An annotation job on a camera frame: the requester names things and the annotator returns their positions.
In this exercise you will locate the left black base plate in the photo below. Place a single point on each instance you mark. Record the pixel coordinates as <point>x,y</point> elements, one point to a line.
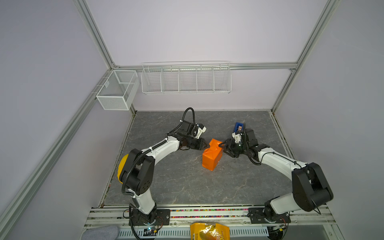
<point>159,217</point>

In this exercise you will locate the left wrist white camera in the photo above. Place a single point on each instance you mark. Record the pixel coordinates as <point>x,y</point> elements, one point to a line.
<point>200,130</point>

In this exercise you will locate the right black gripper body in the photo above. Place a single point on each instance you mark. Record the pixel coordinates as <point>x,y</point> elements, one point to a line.
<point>235,149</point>

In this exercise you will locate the grey cloth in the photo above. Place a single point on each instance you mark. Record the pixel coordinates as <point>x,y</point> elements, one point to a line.
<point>102,233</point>

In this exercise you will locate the yellow banana bunch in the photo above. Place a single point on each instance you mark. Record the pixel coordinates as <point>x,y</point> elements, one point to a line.
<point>121,166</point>

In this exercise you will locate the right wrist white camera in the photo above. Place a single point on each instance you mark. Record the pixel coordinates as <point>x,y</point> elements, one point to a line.
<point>237,137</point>

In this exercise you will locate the blue tape dispenser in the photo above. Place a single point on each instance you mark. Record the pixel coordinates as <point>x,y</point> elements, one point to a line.
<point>239,127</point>

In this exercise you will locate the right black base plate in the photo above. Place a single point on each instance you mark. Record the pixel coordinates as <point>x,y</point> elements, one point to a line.
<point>262,215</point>

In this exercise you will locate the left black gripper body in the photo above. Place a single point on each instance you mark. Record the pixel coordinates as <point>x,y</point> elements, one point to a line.
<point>194,143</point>

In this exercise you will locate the yellow snack bag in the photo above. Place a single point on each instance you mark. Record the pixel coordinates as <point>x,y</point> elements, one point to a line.
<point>209,231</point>

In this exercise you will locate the white mesh square basket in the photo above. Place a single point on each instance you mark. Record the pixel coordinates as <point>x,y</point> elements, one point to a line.
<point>119,90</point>

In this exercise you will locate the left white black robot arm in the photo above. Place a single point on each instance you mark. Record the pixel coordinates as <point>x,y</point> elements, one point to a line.
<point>136,169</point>

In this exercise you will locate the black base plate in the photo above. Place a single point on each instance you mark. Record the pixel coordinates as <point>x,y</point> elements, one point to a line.
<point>262,215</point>
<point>159,217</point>

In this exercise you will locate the wrist white camera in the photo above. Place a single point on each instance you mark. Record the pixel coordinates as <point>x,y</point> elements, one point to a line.
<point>200,130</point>
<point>237,137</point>

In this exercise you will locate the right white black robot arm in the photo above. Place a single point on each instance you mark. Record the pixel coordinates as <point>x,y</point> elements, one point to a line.
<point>310,188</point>

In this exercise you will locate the white wire long shelf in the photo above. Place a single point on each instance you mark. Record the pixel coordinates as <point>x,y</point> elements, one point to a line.
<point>186,77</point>

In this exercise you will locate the aluminium rail frame base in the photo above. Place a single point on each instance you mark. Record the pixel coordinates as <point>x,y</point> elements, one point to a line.
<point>182,216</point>

